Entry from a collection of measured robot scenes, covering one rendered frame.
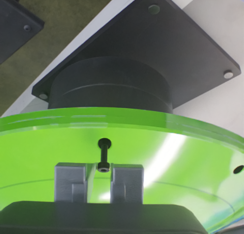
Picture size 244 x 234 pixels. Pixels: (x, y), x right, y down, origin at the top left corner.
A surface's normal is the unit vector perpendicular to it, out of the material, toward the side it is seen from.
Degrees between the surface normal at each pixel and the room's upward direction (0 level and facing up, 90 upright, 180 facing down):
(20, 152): 25
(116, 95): 90
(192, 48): 0
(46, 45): 0
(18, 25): 0
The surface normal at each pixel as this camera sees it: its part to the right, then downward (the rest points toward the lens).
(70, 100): -0.50, -0.49
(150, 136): 0.09, 0.53
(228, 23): 0.00, 0.83
